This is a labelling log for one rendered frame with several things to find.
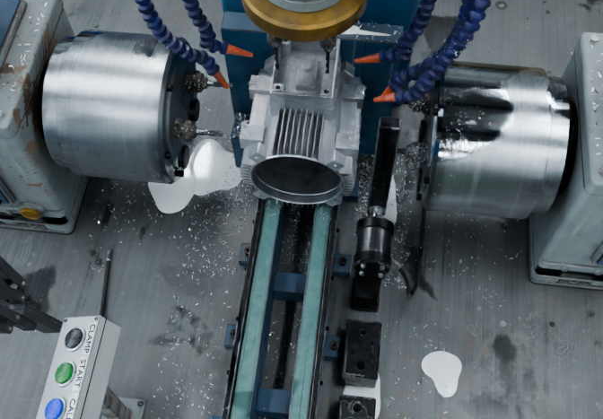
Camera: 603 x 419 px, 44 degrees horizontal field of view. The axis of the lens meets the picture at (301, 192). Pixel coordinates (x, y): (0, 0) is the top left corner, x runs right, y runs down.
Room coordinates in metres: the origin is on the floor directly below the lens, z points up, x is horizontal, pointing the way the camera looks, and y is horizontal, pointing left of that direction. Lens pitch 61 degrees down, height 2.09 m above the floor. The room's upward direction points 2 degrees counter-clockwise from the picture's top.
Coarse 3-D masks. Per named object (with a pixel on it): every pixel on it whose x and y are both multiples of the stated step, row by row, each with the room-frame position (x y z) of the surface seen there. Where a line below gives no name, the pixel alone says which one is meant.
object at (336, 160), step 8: (272, 56) 0.82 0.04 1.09; (272, 64) 0.80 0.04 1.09; (344, 64) 0.80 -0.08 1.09; (272, 72) 0.80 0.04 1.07; (344, 72) 0.79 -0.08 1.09; (352, 72) 0.79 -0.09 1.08; (256, 144) 0.65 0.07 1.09; (256, 152) 0.63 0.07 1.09; (264, 152) 0.63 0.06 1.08; (328, 152) 0.63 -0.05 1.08; (336, 152) 0.63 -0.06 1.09; (256, 160) 0.63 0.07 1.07; (328, 160) 0.62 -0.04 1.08; (336, 160) 0.61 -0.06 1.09; (344, 160) 0.62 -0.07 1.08; (336, 168) 0.61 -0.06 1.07; (256, 192) 0.63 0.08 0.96; (336, 200) 0.61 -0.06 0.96
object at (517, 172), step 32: (480, 64) 0.76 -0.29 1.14; (448, 96) 0.67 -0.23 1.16; (480, 96) 0.67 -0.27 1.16; (512, 96) 0.67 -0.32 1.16; (544, 96) 0.67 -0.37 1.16; (448, 128) 0.63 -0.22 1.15; (480, 128) 0.62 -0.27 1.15; (512, 128) 0.62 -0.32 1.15; (544, 128) 0.62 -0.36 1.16; (416, 160) 0.62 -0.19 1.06; (448, 160) 0.59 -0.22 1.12; (480, 160) 0.58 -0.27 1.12; (512, 160) 0.58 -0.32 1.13; (544, 160) 0.58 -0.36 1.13; (448, 192) 0.56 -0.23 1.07; (480, 192) 0.56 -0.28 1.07; (512, 192) 0.55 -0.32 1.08; (544, 192) 0.55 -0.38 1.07
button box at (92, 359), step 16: (64, 320) 0.37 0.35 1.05; (80, 320) 0.37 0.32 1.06; (96, 320) 0.36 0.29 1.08; (64, 336) 0.35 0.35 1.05; (96, 336) 0.34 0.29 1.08; (112, 336) 0.35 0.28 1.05; (64, 352) 0.33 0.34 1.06; (80, 352) 0.32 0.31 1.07; (96, 352) 0.32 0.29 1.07; (112, 352) 0.33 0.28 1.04; (80, 368) 0.30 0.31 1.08; (96, 368) 0.30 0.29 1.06; (48, 384) 0.28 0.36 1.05; (64, 384) 0.28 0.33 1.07; (80, 384) 0.27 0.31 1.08; (96, 384) 0.28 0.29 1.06; (48, 400) 0.26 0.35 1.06; (64, 400) 0.25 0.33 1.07; (80, 400) 0.25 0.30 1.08; (96, 400) 0.26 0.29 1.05; (64, 416) 0.23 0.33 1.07; (80, 416) 0.23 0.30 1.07; (96, 416) 0.24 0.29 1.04
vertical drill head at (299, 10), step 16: (256, 0) 0.72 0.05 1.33; (272, 0) 0.71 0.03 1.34; (288, 0) 0.70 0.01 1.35; (304, 0) 0.70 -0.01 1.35; (320, 0) 0.70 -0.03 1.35; (336, 0) 0.71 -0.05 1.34; (352, 0) 0.71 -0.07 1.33; (368, 0) 0.73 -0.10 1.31; (256, 16) 0.70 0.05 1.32; (272, 16) 0.69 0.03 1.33; (288, 16) 0.69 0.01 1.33; (304, 16) 0.69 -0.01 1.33; (320, 16) 0.69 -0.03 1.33; (336, 16) 0.68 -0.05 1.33; (352, 16) 0.69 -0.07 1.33; (272, 32) 0.68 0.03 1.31; (288, 32) 0.67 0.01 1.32; (304, 32) 0.67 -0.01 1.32; (320, 32) 0.67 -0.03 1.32; (336, 32) 0.68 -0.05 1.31
